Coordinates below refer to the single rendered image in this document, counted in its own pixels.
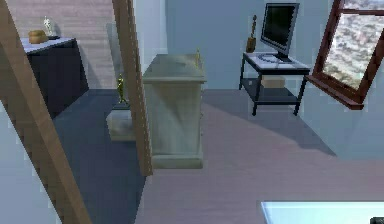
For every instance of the tan bowl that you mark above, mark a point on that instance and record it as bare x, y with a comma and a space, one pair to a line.
37, 36

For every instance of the pale green chest of drawers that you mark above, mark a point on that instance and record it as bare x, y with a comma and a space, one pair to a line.
173, 110

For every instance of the small gold statuette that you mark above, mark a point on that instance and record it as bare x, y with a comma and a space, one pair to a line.
198, 58

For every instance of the pale low side table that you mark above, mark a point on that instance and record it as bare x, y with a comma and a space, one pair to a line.
120, 123

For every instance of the green gold statuette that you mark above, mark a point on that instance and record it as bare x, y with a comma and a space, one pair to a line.
121, 88

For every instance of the beige box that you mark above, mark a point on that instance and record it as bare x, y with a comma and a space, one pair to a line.
273, 81

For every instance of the black television stand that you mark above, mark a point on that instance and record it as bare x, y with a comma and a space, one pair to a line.
273, 68

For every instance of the black television set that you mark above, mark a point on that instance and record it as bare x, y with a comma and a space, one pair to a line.
279, 26

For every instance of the dark blue cabinet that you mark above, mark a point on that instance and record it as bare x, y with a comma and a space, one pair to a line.
56, 73

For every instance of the brown framed window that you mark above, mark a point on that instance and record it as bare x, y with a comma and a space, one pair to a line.
353, 50

